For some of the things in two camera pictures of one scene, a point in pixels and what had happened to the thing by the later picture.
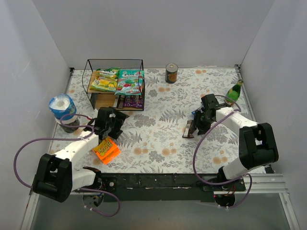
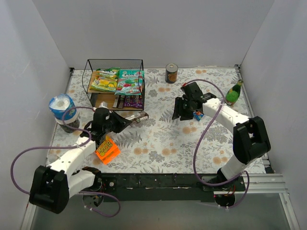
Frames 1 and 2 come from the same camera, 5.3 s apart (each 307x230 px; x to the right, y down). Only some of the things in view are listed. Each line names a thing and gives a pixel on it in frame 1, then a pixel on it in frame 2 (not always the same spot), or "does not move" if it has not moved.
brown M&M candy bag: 128,100 does not move
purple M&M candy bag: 137,101 does not move
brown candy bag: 121,101 does not move
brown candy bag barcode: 190,129 → 136,118
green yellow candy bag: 105,79 does not move
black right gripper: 198,122 → 182,108
